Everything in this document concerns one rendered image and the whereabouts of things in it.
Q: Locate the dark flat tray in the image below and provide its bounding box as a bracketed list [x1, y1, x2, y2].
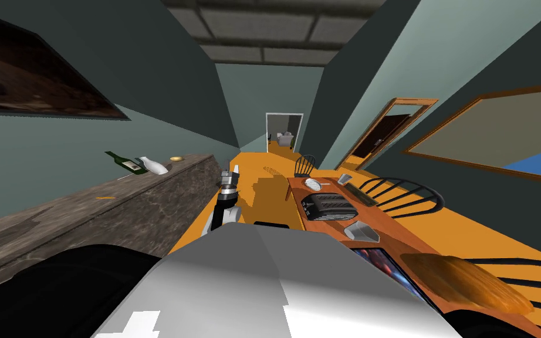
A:
[343, 181, 380, 208]

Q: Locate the brown wooden table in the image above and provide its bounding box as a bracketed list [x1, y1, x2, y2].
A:
[285, 175, 541, 338]

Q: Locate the black toaster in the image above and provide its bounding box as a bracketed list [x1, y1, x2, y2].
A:
[300, 192, 360, 222]

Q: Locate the black spindle-back chair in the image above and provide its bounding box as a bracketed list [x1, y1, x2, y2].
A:
[293, 154, 318, 180]
[359, 176, 446, 221]

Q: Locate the white bottle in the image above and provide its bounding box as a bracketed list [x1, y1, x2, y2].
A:
[138, 156, 170, 177]

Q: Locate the dark brown wall picture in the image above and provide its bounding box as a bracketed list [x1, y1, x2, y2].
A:
[0, 6, 131, 121]

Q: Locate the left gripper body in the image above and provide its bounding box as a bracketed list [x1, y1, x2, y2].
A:
[219, 171, 241, 189]

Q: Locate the wood-framed window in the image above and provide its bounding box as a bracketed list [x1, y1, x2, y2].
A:
[401, 81, 541, 190]

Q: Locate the dark brown door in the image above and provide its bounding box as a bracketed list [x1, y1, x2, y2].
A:
[352, 113, 412, 160]

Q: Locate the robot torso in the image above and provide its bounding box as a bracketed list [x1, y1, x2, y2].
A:
[91, 220, 465, 338]

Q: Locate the green glass bottle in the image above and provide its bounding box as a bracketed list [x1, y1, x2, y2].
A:
[104, 150, 150, 177]

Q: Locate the grey wedge-shaped holder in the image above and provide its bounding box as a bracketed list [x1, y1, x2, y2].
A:
[343, 220, 381, 244]

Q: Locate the black chair with wooden seat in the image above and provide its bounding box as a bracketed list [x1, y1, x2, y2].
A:
[399, 252, 541, 338]

